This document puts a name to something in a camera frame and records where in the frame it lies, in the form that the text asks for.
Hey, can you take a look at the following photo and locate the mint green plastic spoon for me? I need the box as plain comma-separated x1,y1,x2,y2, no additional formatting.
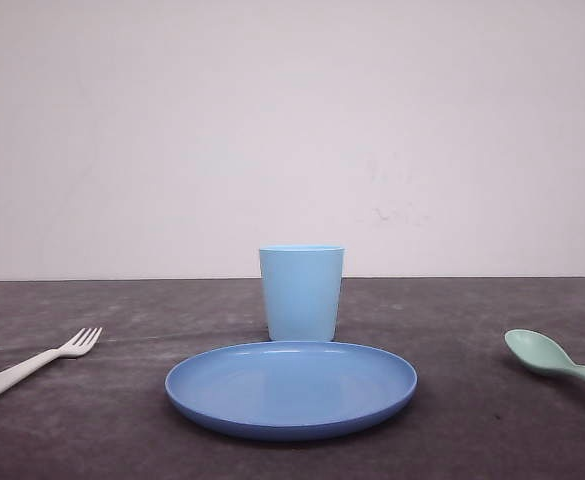
504,329,585,382

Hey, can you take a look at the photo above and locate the white plastic fork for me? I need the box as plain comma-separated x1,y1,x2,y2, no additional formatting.
0,327,103,395

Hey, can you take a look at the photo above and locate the light blue plastic cup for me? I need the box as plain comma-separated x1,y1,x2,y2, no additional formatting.
259,245,345,341

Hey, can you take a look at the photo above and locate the blue plastic plate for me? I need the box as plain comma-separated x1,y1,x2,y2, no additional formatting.
165,341,418,442

